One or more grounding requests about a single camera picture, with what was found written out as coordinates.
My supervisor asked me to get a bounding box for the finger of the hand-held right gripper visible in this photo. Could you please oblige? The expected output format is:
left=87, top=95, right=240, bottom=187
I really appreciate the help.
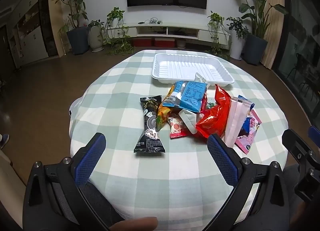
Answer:
left=309, top=125, right=320, bottom=143
left=282, top=128, right=320, bottom=201

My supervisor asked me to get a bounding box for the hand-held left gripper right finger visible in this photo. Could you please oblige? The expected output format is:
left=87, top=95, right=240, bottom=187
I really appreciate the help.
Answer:
left=207, top=133, right=290, bottom=231

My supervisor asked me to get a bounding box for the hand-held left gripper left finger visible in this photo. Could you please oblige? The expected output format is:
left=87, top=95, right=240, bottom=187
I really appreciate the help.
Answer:
left=23, top=132, right=125, bottom=231

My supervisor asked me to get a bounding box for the pink cartoon snack packet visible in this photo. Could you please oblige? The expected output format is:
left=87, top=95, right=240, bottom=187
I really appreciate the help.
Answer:
left=235, top=110, right=262, bottom=155

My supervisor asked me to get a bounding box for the long white pink snack packet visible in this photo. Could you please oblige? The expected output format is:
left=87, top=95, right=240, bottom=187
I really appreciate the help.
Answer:
left=224, top=97, right=252, bottom=146

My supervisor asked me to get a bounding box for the large red snack packet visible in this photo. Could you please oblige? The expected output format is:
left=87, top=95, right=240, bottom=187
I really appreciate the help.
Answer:
left=195, top=85, right=232, bottom=138

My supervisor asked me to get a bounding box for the blue striped snack packet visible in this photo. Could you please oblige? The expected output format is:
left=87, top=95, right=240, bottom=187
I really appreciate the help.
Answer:
left=236, top=95, right=256, bottom=112

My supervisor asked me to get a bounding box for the black snack packet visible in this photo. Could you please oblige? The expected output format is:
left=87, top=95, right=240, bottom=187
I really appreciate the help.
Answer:
left=134, top=95, right=167, bottom=154

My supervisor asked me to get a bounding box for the blue white snack packet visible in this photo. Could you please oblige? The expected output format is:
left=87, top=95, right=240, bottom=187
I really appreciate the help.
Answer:
left=162, top=81, right=208, bottom=113

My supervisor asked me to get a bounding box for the yellow orange snack packet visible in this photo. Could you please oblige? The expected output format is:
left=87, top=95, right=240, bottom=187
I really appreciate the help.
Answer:
left=156, top=106, right=177, bottom=131

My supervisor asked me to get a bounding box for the white plastic tray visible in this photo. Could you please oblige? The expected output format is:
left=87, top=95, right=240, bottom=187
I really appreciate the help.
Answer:
left=151, top=53, right=235, bottom=86

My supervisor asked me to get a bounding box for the person's left hand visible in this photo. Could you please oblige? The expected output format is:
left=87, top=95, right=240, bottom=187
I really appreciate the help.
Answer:
left=124, top=217, right=158, bottom=231

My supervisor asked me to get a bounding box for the small red white candy packet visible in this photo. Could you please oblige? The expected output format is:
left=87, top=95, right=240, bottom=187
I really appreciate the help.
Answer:
left=167, top=115, right=187, bottom=139

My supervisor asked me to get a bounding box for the glass sliding door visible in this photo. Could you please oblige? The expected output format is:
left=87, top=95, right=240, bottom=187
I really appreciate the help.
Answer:
left=272, top=0, right=320, bottom=124

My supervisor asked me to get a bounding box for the green white checked tablecloth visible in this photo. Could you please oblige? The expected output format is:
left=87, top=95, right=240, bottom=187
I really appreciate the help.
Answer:
left=69, top=49, right=289, bottom=224

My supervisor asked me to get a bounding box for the shoe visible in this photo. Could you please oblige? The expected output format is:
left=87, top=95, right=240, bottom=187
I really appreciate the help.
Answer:
left=0, top=133, right=10, bottom=149

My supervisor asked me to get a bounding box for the large broad-leaf plant dark pot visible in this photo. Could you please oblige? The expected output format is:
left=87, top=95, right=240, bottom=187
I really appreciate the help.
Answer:
left=224, top=0, right=288, bottom=66

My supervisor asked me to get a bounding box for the leafy plant tall white pot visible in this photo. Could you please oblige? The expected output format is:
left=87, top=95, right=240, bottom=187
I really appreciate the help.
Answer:
left=226, top=17, right=250, bottom=61

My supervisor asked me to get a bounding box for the beige curtain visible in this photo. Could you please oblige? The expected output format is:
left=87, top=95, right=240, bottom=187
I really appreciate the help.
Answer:
left=262, top=0, right=286, bottom=69

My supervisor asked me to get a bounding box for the tall tree plant dark pot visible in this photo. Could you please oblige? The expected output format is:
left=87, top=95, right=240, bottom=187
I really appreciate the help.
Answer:
left=53, top=0, right=90, bottom=55

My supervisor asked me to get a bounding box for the bushy plant round white pot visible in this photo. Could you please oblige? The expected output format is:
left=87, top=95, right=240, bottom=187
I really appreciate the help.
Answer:
left=87, top=20, right=105, bottom=52

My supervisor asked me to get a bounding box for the red storage box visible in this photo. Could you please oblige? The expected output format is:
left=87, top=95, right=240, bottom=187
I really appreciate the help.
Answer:
left=154, top=38, right=175, bottom=47
left=132, top=38, right=153, bottom=47

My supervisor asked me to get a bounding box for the trailing pothos plant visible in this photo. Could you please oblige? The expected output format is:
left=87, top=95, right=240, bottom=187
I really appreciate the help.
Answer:
left=207, top=10, right=231, bottom=58
left=103, top=7, right=136, bottom=56

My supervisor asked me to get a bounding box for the white television console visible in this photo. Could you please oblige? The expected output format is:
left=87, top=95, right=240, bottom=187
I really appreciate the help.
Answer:
left=120, top=22, right=230, bottom=46

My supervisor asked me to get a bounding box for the white wall cabinet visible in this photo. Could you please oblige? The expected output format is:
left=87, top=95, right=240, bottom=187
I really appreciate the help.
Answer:
left=0, top=0, right=50, bottom=69

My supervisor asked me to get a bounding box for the tangle of cables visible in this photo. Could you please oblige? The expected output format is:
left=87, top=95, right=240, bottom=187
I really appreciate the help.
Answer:
left=138, top=18, right=163, bottom=25

